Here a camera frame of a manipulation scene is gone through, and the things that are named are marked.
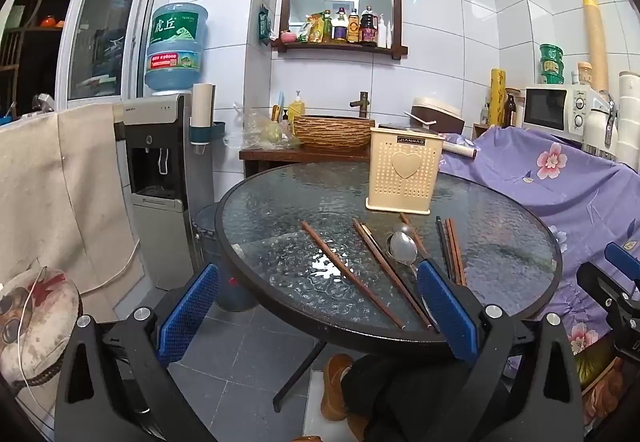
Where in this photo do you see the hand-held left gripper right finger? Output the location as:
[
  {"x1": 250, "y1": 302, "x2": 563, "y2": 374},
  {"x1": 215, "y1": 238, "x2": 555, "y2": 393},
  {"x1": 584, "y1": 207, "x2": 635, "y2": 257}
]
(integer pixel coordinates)
[{"x1": 416, "y1": 259, "x2": 586, "y2": 442}]

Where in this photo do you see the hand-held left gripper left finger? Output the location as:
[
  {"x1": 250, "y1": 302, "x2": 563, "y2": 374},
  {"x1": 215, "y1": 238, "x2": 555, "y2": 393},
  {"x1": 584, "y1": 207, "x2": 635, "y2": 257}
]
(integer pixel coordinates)
[{"x1": 54, "y1": 263, "x2": 221, "y2": 442}]

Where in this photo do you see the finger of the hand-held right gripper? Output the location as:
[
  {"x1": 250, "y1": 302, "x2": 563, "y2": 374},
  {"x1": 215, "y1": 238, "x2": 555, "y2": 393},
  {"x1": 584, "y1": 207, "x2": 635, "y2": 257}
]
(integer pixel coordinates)
[
  {"x1": 576, "y1": 261, "x2": 640, "y2": 364},
  {"x1": 604, "y1": 242, "x2": 640, "y2": 281}
]

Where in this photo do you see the black chopstick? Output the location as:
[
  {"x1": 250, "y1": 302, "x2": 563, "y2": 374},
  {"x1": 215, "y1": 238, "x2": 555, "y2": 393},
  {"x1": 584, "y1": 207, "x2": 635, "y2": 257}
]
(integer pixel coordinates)
[{"x1": 436, "y1": 217, "x2": 456, "y2": 285}]

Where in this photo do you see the metal spoon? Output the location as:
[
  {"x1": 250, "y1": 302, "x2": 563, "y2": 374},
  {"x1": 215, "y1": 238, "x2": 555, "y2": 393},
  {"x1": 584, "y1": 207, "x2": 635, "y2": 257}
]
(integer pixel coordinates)
[{"x1": 398, "y1": 226, "x2": 430, "y2": 260}]

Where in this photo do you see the cream perforated utensil holder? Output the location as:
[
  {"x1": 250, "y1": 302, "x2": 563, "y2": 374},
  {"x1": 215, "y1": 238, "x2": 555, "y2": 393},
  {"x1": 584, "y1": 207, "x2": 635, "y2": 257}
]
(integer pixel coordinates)
[{"x1": 366, "y1": 126, "x2": 445, "y2": 215}]

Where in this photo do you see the purple floral cloth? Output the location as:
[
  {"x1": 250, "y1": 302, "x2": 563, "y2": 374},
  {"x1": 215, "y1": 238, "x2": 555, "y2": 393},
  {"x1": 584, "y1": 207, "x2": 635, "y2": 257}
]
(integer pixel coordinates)
[{"x1": 439, "y1": 124, "x2": 640, "y2": 375}]

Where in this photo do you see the blue trash bin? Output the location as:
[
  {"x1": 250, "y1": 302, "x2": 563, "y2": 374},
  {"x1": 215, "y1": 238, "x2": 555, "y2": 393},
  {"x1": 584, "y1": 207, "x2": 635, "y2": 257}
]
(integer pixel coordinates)
[{"x1": 192, "y1": 204, "x2": 258, "y2": 313}]

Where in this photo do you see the person's black trouser leg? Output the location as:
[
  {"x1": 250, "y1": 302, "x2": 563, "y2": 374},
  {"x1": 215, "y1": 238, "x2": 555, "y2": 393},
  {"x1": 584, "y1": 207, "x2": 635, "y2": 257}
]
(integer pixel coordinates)
[{"x1": 341, "y1": 353, "x2": 483, "y2": 442}]

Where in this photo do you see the brown shoe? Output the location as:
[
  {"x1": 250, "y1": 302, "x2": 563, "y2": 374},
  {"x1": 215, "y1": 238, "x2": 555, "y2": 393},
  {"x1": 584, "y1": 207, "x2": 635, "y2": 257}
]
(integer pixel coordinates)
[{"x1": 320, "y1": 354, "x2": 357, "y2": 421}]

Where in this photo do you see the round glass table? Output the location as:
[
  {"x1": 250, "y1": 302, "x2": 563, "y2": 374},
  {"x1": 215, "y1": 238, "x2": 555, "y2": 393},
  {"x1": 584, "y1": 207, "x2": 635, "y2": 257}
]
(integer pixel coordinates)
[{"x1": 215, "y1": 162, "x2": 563, "y2": 415}]

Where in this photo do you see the white kettle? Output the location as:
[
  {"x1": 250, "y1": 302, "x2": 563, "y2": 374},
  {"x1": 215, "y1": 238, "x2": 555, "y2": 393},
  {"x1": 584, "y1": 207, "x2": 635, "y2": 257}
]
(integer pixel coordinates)
[{"x1": 582, "y1": 92, "x2": 621, "y2": 157}]

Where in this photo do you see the white paper roll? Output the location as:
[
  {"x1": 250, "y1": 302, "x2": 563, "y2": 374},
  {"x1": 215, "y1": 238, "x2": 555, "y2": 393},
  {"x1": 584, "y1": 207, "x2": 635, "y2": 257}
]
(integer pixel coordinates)
[{"x1": 617, "y1": 72, "x2": 640, "y2": 169}]

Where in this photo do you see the printed round cushion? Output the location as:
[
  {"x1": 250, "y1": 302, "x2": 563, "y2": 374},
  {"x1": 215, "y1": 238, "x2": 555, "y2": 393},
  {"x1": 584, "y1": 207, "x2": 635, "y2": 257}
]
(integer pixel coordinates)
[{"x1": 0, "y1": 267, "x2": 83, "y2": 393}]

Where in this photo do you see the cream pan with glass lid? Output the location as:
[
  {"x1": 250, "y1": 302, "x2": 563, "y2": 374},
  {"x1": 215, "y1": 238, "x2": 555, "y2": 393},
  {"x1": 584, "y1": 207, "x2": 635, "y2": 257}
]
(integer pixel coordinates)
[{"x1": 378, "y1": 123, "x2": 478, "y2": 159}]

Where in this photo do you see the white microwave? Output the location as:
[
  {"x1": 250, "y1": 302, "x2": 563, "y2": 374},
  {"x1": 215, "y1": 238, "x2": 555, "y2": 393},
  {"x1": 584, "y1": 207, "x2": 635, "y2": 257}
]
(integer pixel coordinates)
[{"x1": 522, "y1": 84, "x2": 612, "y2": 143}]

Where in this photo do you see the teal cup holder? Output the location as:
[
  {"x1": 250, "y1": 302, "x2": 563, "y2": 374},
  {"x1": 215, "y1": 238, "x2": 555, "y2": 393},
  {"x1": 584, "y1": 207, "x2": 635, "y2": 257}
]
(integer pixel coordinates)
[{"x1": 189, "y1": 121, "x2": 227, "y2": 155}]

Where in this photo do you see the clear plastic bag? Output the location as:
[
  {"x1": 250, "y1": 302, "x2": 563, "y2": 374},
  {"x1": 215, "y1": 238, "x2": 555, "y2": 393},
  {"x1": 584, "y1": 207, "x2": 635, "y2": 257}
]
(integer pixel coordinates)
[{"x1": 223, "y1": 102, "x2": 302, "y2": 153}]

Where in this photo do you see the brown white rice cooker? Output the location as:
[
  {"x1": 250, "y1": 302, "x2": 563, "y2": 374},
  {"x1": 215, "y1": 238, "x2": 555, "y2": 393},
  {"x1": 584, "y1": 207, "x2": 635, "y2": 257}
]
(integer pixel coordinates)
[{"x1": 404, "y1": 96, "x2": 463, "y2": 135}]

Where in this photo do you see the wooden washstand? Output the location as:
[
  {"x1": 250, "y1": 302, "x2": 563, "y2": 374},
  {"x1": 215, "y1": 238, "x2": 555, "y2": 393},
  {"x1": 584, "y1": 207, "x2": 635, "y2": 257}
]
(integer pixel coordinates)
[{"x1": 239, "y1": 147, "x2": 372, "y2": 177}]

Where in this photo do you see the yellow roll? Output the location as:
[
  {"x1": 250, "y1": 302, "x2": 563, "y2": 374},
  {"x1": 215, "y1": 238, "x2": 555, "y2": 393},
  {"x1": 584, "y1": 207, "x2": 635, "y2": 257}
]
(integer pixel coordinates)
[{"x1": 490, "y1": 68, "x2": 507, "y2": 127}]

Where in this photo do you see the grey water dispenser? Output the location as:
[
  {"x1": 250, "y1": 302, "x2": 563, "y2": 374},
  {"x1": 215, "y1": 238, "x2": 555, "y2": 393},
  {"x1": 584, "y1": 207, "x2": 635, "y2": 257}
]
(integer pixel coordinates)
[{"x1": 122, "y1": 93, "x2": 195, "y2": 290}]

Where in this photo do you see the white paper cup stack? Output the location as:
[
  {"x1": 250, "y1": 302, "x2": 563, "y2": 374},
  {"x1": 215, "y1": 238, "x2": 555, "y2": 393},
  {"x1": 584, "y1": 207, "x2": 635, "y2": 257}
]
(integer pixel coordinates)
[{"x1": 191, "y1": 83, "x2": 217, "y2": 129}]

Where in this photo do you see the woven pattern wash basin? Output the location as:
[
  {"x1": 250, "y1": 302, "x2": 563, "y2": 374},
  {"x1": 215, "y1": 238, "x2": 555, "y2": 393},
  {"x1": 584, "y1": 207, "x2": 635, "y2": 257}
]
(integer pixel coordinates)
[{"x1": 292, "y1": 116, "x2": 376, "y2": 151}]

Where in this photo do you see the beige tall roll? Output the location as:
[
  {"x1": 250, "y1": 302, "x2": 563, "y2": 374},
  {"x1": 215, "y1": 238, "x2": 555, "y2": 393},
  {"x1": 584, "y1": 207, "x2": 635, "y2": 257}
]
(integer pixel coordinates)
[{"x1": 580, "y1": 0, "x2": 611, "y2": 93}]

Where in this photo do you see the brass faucet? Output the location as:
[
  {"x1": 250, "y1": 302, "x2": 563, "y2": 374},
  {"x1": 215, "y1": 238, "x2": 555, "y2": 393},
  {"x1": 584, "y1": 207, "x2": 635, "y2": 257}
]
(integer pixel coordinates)
[{"x1": 349, "y1": 92, "x2": 371, "y2": 119}]

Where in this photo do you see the yellow soap dispenser bottle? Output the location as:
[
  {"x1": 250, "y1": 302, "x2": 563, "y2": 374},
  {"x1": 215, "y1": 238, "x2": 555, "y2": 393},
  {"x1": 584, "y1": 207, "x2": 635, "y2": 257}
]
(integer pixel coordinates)
[{"x1": 287, "y1": 90, "x2": 306, "y2": 123}]

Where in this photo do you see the blue water jug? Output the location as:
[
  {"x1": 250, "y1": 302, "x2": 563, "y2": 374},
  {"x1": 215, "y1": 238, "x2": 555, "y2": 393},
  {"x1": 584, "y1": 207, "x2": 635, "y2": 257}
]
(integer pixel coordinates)
[{"x1": 145, "y1": 3, "x2": 208, "y2": 95}]

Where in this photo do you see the dark soy sauce bottle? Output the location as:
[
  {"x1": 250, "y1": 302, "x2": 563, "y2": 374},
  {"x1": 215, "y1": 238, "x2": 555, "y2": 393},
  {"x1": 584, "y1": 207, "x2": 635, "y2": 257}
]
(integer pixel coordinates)
[{"x1": 359, "y1": 6, "x2": 379, "y2": 47}]

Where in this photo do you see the green hanging packet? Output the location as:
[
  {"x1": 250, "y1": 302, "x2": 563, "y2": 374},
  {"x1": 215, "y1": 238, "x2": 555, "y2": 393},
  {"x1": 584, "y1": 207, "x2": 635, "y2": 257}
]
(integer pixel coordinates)
[{"x1": 257, "y1": 4, "x2": 272, "y2": 45}]

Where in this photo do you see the yellow label bottle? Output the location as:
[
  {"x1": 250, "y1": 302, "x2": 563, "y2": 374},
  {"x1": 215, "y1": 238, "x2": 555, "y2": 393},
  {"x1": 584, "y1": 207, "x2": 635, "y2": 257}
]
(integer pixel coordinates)
[{"x1": 346, "y1": 8, "x2": 362, "y2": 44}]

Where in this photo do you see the purple label bottle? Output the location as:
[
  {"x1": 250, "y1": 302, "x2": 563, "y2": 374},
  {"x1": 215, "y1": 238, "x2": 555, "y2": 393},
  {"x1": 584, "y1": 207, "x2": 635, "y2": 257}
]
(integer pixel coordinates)
[{"x1": 331, "y1": 6, "x2": 349, "y2": 43}]

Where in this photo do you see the dark wooden shelf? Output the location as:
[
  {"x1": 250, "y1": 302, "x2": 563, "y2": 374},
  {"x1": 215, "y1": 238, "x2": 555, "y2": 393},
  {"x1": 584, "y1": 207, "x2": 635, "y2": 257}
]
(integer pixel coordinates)
[{"x1": 0, "y1": 0, "x2": 68, "y2": 117}]

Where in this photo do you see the yellow packet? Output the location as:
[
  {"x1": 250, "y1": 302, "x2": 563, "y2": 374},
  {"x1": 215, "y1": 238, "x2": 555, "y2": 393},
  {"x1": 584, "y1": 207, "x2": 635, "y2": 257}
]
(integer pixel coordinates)
[{"x1": 306, "y1": 13, "x2": 325, "y2": 43}]

